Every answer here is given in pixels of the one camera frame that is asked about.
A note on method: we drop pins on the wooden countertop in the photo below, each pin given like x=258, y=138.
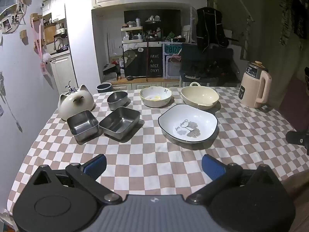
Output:
x=144, y=79

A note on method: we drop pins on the round steel bowl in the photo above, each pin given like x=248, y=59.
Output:
x=115, y=104

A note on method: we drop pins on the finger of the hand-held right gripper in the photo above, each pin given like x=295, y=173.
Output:
x=297, y=137

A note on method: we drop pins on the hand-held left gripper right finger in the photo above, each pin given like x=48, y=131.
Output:
x=212, y=168

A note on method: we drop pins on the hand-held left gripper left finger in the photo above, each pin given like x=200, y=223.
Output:
x=95, y=165

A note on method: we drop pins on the brown white checkered tablecloth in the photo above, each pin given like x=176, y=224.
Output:
x=144, y=154

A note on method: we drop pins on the white kitchen cabinet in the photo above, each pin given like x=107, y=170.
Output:
x=62, y=72

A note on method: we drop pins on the large rectangular steel container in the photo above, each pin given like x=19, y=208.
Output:
x=120, y=123

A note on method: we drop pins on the dark clothes pile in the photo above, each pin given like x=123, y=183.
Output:
x=207, y=62

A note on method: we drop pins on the white scalloped floral bowl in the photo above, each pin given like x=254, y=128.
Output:
x=154, y=101

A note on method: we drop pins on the small chrome metal fixture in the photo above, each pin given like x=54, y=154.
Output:
x=70, y=88

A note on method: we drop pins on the light blue pegboard crate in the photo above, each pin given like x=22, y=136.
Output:
x=172, y=65

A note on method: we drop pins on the beige electric kettle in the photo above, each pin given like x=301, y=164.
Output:
x=251, y=89

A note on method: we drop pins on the dark blue-rimmed bowl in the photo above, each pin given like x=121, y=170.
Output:
x=104, y=88

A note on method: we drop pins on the small square steel container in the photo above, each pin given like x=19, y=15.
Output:
x=82, y=125

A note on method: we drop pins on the white wall photo display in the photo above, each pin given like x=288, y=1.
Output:
x=13, y=12

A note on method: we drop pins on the white shelf with bottles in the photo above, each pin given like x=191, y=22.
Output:
x=132, y=35

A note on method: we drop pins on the white cat-shaped ceramic container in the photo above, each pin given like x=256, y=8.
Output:
x=72, y=106

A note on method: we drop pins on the black letter board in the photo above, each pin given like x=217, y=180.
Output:
x=142, y=62

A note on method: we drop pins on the dark wall hanging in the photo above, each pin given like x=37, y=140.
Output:
x=297, y=14

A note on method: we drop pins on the pink ribbon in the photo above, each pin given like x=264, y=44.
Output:
x=39, y=43

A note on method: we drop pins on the white square leaf-print plate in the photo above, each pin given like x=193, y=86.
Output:
x=188, y=116

